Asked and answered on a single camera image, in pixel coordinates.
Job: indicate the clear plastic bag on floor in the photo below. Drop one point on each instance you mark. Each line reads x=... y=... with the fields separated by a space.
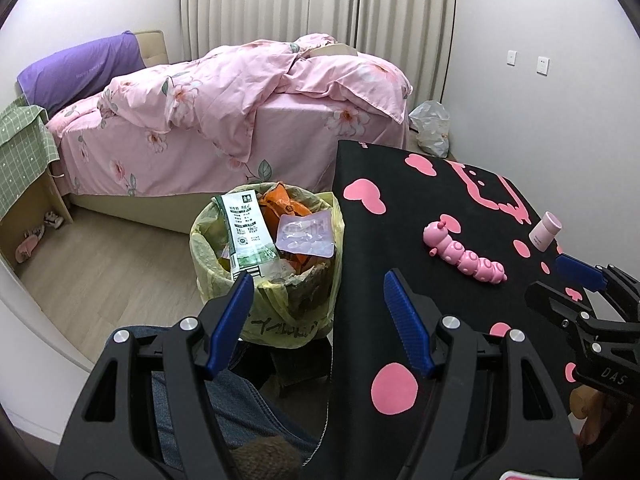
x=430 y=123

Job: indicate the purple pillow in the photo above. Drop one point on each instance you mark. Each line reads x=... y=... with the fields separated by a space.
x=73 y=74

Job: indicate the white wall switch right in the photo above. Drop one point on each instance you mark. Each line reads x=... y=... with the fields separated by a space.
x=542 y=66

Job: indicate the person right hand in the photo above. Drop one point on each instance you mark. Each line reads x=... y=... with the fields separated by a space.
x=587 y=404

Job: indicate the clear plastic blister tray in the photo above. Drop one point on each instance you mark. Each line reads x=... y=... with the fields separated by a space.
x=310 y=235

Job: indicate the pink small bottle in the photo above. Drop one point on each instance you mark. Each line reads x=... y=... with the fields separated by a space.
x=545 y=231

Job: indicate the beige bed frame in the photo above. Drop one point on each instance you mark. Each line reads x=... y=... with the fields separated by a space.
x=161 y=180

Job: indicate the pink caterpillar toy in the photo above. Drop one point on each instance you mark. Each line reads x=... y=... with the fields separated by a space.
x=441 y=244

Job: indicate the shoes under nightstand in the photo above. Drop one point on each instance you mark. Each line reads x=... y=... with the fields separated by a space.
x=33 y=236

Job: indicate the green white carton wrapper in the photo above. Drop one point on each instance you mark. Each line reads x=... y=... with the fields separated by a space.
x=251 y=248

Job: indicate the trash bin with yellow liner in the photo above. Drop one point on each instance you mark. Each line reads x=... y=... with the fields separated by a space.
x=285 y=313

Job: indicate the green checked cloth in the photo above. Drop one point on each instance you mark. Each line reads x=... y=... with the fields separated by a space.
x=27 y=149

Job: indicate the white wall switch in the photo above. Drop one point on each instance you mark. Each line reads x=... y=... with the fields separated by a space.
x=511 y=57
x=542 y=66

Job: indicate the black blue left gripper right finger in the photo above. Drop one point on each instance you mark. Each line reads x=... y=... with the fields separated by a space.
x=492 y=412

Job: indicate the orange snack bag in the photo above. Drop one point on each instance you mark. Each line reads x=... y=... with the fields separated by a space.
x=277 y=203

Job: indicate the black pink table cloth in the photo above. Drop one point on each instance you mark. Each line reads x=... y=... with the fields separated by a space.
x=388 y=197

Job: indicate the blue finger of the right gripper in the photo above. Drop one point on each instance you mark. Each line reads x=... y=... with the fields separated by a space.
x=575 y=270

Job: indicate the blue jeans leg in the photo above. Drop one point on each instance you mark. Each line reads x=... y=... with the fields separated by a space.
x=242 y=413

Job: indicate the beige curtain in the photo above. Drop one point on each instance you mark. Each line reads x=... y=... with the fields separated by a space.
x=415 y=35

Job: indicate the white wall switch left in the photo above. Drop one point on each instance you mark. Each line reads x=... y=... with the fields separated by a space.
x=511 y=57

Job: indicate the pink floral duvet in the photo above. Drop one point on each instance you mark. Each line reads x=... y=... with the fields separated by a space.
x=219 y=94

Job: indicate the pink floral bed sheet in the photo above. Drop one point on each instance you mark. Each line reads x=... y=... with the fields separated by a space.
x=295 y=141

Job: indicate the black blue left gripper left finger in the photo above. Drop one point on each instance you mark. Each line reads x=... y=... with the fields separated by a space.
x=112 y=431

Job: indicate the wooden nightstand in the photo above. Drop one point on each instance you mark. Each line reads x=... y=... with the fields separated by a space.
x=28 y=212

